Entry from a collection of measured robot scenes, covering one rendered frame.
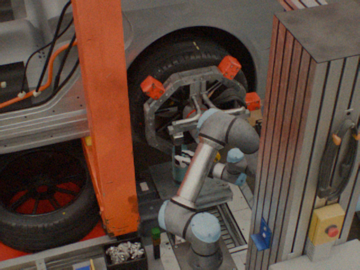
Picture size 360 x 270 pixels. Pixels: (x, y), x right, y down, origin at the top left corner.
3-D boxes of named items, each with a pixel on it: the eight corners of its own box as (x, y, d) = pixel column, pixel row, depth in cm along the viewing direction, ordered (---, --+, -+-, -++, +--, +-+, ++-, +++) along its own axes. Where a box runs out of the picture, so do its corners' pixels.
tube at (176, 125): (195, 98, 301) (195, 81, 294) (208, 121, 287) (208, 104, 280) (162, 105, 297) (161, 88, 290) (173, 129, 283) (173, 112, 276)
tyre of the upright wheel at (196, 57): (255, 59, 338) (165, 13, 299) (272, 82, 321) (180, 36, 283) (189, 141, 364) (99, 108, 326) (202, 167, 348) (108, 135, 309)
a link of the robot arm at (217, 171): (220, 171, 281) (227, 161, 286) (211, 169, 282) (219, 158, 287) (219, 183, 286) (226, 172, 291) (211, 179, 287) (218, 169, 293)
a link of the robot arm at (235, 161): (253, 153, 273) (251, 170, 280) (232, 144, 277) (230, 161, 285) (245, 163, 268) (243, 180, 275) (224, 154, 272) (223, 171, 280)
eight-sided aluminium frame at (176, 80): (237, 138, 338) (243, 59, 302) (242, 145, 334) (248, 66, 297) (146, 158, 326) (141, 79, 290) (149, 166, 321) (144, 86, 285)
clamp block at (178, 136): (178, 131, 294) (178, 124, 290) (184, 143, 287) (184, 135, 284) (168, 134, 293) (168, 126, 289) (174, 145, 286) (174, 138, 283)
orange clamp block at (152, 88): (161, 82, 297) (148, 74, 291) (166, 91, 291) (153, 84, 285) (152, 92, 299) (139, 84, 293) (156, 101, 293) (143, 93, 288)
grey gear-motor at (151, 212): (152, 199, 370) (149, 159, 347) (172, 250, 341) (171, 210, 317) (124, 206, 366) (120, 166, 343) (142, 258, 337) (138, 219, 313)
